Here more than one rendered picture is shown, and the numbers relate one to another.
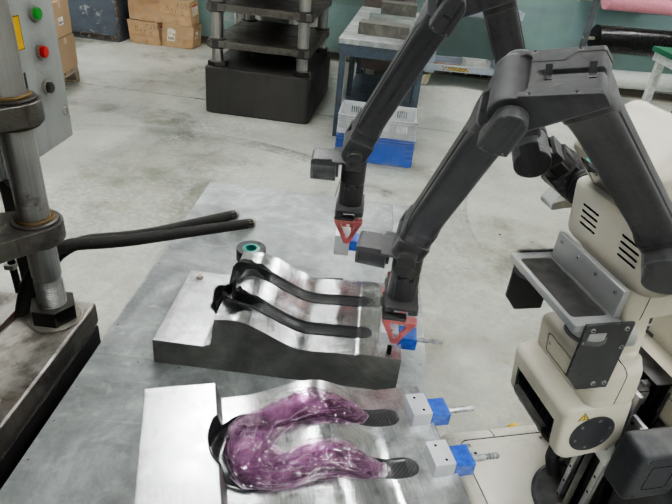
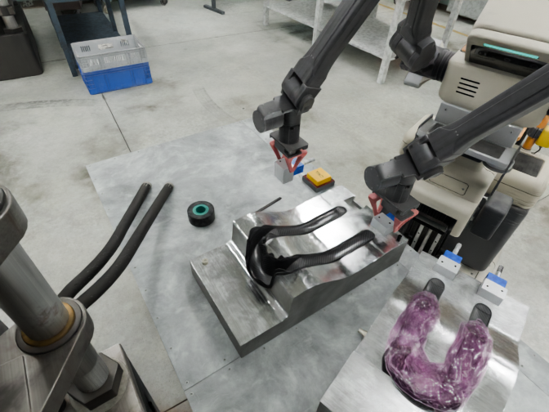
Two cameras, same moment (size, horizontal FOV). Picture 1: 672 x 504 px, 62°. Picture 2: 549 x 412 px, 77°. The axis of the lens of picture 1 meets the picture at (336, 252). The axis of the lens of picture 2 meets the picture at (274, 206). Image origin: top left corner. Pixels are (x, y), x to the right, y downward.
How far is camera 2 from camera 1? 0.76 m
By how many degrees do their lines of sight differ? 32
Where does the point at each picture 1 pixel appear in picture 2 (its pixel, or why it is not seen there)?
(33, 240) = (77, 350)
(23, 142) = (15, 257)
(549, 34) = not seen: outside the picture
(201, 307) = (238, 288)
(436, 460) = (499, 295)
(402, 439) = (459, 293)
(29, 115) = (16, 221)
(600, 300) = (495, 140)
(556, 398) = (458, 208)
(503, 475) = not seen: hidden behind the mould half
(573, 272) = not seen: hidden behind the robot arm
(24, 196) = (40, 315)
